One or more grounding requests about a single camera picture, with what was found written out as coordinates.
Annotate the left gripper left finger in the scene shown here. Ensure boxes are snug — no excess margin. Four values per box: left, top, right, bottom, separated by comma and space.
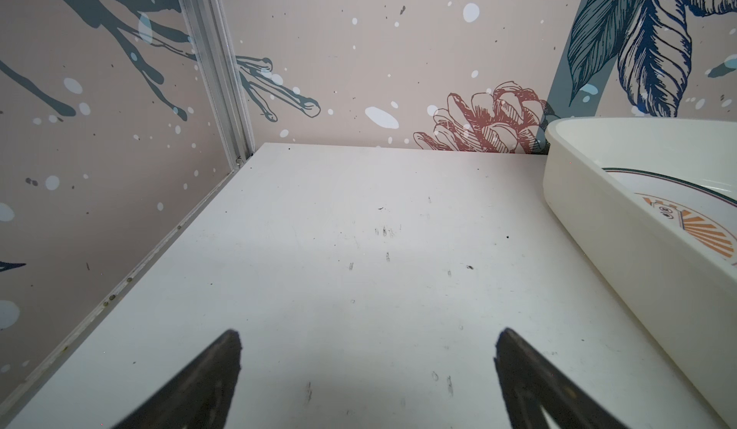
116, 329, 242, 428

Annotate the white plastic bin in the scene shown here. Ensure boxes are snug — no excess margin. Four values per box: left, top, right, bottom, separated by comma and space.
543, 117, 736, 426

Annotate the large orange sunburst plate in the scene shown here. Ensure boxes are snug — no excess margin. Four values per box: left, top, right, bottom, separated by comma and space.
606, 167, 736, 266

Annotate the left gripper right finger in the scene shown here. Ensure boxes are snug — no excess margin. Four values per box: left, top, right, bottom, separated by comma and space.
494, 328, 625, 428

